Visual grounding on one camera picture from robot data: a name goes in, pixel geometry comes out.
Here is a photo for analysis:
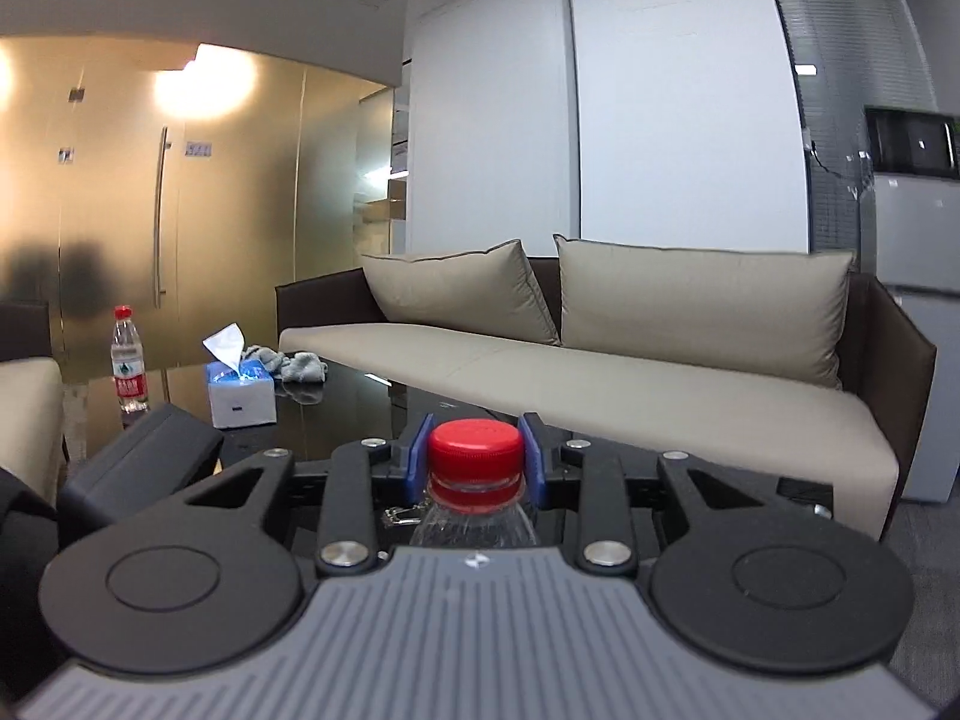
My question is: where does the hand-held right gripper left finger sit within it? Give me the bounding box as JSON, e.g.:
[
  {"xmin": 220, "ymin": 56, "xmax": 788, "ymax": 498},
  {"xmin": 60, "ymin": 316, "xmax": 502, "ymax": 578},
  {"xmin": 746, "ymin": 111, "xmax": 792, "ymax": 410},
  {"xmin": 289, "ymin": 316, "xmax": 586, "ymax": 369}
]
[{"xmin": 180, "ymin": 412, "xmax": 434, "ymax": 578}]

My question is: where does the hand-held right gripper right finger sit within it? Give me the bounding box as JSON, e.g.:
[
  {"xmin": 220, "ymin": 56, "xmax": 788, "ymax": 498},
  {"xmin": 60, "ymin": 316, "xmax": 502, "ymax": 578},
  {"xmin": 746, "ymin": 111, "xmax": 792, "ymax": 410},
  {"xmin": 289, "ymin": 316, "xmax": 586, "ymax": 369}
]
[{"xmin": 520, "ymin": 412, "xmax": 785, "ymax": 578}]

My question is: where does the red bottle cap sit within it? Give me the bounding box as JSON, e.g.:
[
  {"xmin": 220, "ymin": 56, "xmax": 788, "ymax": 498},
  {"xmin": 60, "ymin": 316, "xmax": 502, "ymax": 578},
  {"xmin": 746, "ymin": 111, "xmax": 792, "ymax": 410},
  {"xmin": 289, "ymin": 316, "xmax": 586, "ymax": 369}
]
[{"xmin": 427, "ymin": 420, "xmax": 524, "ymax": 487}]

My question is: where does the clear plastic water bottle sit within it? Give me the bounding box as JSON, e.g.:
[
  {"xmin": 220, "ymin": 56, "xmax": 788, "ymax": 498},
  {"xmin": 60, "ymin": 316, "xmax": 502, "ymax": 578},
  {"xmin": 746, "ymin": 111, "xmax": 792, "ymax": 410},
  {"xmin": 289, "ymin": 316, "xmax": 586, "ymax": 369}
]
[{"xmin": 409, "ymin": 480, "xmax": 541, "ymax": 550}]

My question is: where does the small sealed water bottle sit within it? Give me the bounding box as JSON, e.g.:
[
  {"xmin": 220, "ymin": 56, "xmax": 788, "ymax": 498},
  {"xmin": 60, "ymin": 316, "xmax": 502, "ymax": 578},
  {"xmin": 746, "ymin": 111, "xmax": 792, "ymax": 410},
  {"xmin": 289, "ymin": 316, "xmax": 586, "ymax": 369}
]
[{"xmin": 111, "ymin": 305, "xmax": 150, "ymax": 413}]

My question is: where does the beige and brown sofa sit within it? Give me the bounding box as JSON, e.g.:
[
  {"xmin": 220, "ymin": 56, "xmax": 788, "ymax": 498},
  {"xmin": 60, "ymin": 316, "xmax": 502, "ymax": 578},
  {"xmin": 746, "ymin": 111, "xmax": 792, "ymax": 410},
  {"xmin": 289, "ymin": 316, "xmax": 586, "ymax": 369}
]
[{"xmin": 274, "ymin": 255, "xmax": 938, "ymax": 541}]

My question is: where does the white tissue box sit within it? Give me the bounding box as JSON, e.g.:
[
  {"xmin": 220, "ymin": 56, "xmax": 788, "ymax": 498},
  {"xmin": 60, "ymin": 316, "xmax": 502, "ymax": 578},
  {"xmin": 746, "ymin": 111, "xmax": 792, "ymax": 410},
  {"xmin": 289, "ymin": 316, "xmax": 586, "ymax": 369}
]
[{"xmin": 202, "ymin": 322, "xmax": 276, "ymax": 430}]

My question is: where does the beige armchair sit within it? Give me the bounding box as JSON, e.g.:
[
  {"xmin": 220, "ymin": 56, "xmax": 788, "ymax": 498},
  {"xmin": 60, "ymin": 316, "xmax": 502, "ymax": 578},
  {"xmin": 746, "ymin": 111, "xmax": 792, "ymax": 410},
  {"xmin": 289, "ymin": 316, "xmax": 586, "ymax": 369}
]
[{"xmin": 0, "ymin": 300, "xmax": 68, "ymax": 507}]

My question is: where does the grey cloth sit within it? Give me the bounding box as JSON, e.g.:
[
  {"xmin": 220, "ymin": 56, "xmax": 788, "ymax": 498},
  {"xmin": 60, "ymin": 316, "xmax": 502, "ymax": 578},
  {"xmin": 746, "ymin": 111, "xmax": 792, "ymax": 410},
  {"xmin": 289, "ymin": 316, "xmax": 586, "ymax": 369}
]
[{"xmin": 244, "ymin": 345, "xmax": 329, "ymax": 385}]

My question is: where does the beige sofa cushion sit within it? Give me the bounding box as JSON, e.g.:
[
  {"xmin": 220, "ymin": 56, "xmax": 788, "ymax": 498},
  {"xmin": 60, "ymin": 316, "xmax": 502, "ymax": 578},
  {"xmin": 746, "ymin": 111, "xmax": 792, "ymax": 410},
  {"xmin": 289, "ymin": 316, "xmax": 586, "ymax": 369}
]
[
  {"xmin": 553, "ymin": 234, "xmax": 856, "ymax": 389},
  {"xmin": 360, "ymin": 240, "xmax": 562, "ymax": 347}
]

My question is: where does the silver refrigerator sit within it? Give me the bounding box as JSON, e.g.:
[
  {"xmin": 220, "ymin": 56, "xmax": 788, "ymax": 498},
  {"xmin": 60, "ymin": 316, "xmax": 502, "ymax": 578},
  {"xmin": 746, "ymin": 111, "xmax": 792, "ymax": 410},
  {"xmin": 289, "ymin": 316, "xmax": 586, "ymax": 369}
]
[{"xmin": 874, "ymin": 172, "xmax": 960, "ymax": 503}]

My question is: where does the black microwave oven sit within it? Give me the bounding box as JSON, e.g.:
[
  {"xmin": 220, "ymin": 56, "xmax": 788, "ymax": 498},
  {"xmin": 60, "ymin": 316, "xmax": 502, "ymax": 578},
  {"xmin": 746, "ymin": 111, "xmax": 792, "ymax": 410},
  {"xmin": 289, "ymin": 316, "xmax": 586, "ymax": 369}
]
[{"xmin": 864, "ymin": 106, "xmax": 960, "ymax": 181}]

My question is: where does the grey venetian blind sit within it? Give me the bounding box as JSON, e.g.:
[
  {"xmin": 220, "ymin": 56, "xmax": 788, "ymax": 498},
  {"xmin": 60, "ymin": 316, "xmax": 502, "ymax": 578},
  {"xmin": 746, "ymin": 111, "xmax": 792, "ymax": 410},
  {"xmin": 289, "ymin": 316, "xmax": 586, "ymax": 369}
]
[{"xmin": 757, "ymin": 0, "xmax": 938, "ymax": 293}]

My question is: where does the metal door handle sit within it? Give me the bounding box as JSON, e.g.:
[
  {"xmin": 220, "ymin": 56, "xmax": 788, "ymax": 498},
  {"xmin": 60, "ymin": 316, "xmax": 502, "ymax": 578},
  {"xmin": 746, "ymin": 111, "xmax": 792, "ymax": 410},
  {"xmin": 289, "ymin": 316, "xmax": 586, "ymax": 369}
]
[{"xmin": 153, "ymin": 127, "xmax": 170, "ymax": 308}]

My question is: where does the black wall cable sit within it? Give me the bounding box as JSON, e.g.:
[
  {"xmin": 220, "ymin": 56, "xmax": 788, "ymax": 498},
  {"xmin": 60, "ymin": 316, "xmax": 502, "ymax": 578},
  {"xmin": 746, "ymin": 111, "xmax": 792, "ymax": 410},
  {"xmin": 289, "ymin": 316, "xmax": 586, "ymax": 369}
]
[{"xmin": 806, "ymin": 131, "xmax": 875, "ymax": 200}]

